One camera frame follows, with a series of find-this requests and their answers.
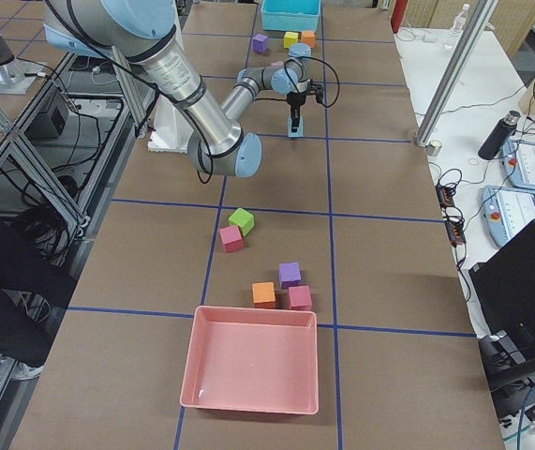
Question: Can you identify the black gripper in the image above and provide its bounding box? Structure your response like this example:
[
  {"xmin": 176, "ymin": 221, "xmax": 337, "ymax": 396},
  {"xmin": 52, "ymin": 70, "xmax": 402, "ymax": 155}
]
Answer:
[{"xmin": 287, "ymin": 92, "xmax": 307, "ymax": 130}]

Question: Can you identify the light blue foam block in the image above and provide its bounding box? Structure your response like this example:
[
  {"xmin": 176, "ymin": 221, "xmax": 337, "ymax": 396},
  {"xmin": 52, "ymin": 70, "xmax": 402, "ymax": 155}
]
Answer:
[{"xmin": 287, "ymin": 117, "xmax": 305, "ymax": 139}]

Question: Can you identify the yellow foam block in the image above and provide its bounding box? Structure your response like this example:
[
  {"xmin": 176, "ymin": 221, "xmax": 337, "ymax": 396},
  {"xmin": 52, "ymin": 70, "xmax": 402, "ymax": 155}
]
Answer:
[{"xmin": 282, "ymin": 31, "xmax": 299, "ymax": 49}]

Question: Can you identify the orange block near bin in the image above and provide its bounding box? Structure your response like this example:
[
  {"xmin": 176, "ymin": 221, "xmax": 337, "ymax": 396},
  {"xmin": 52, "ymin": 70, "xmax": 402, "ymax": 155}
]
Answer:
[{"xmin": 299, "ymin": 30, "xmax": 316, "ymax": 48}]

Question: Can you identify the dark purple block near bin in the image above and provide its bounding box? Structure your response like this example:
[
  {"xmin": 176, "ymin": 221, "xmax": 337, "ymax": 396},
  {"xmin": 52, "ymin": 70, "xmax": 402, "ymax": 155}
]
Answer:
[{"xmin": 252, "ymin": 33, "xmax": 269, "ymax": 53}]

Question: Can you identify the blue plastic bin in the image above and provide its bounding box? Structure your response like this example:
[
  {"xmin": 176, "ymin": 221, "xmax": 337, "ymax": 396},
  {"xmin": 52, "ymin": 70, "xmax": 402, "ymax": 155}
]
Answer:
[{"xmin": 260, "ymin": 0, "xmax": 321, "ymax": 32}]

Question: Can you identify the green foam block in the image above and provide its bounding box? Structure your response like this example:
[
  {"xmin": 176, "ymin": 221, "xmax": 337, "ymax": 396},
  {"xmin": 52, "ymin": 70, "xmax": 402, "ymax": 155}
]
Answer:
[{"xmin": 228, "ymin": 207, "xmax": 255, "ymax": 236}]

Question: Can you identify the red block beside green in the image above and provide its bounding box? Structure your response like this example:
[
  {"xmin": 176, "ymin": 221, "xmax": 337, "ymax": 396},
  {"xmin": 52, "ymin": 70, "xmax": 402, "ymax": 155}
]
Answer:
[{"xmin": 219, "ymin": 225, "xmax": 245, "ymax": 253}]

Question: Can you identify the small metal cylinder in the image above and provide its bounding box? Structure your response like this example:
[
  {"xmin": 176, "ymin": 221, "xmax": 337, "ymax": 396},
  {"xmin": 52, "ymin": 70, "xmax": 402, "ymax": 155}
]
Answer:
[{"xmin": 425, "ymin": 140, "xmax": 442, "ymax": 158}]

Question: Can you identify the purple block near pink tray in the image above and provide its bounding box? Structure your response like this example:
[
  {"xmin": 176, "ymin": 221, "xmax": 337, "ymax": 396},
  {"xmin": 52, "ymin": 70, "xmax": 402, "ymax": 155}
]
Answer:
[{"xmin": 278, "ymin": 262, "xmax": 302, "ymax": 289}]

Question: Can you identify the orange block near pink tray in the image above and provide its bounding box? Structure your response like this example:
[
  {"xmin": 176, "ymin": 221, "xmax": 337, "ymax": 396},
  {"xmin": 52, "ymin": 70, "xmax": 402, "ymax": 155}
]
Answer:
[{"xmin": 252, "ymin": 281, "xmax": 276, "ymax": 309}]

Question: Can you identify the magenta block near pink tray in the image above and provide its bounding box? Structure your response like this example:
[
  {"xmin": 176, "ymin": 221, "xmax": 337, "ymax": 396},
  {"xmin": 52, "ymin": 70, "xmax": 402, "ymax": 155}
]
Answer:
[{"xmin": 288, "ymin": 285, "xmax": 313, "ymax": 311}]

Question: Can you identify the black water bottle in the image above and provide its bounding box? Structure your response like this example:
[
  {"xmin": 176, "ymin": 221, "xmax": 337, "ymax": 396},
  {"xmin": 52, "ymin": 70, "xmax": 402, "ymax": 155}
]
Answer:
[{"xmin": 478, "ymin": 110, "xmax": 521, "ymax": 160}]

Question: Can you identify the teach pendant near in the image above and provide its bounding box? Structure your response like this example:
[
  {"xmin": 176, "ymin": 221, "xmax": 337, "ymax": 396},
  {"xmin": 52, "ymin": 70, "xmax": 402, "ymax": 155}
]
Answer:
[{"xmin": 482, "ymin": 186, "xmax": 535, "ymax": 248}]

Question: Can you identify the teach pendant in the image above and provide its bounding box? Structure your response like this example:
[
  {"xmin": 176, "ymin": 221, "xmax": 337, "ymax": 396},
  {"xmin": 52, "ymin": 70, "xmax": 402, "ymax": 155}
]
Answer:
[
  {"xmin": 482, "ymin": 186, "xmax": 535, "ymax": 248},
  {"xmin": 500, "ymin": 139, "xmax": 535, "ymax": 190}
]

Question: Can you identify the teach pendant far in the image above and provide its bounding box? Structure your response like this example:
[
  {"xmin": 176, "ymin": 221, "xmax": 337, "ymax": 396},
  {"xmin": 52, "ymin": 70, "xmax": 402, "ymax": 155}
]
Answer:
[{"xmin": 500, "ymin": 139, "xmax": 535, "ymax": 190}]

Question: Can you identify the pink plastic tray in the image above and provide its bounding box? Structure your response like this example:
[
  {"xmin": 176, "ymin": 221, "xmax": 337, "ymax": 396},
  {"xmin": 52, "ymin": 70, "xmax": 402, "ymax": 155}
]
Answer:
[{"xmin": 180, "ymin": 306, "xmax": 320, "ymax": 415}]

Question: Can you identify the black laptop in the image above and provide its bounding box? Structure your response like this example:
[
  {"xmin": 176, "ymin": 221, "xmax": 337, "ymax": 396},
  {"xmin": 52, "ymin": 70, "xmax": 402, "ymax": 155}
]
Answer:
[{"xmin": 468, "ymin": 217, "xmax": 535, "ymax": 348}]

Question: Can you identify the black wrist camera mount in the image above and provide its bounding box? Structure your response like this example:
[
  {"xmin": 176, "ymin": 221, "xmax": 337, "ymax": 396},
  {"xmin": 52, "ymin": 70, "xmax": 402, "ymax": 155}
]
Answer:
[{"xmin": 307, "ymin": 81, "xmax": 325, "ymax": 106}]

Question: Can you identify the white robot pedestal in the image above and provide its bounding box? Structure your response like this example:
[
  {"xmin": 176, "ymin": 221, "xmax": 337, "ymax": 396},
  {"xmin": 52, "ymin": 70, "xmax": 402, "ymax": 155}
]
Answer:
[{"xmin": 148, "ymin": 94, "xmax": 193, "ymax": 154}]

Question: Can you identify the aluminium frame post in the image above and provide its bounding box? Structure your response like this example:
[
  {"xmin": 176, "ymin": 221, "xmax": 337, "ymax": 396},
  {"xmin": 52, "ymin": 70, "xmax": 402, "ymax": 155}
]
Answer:
[{"xmin": 414, "ymin": 0, "xmax": 498, "ymax": 147}]

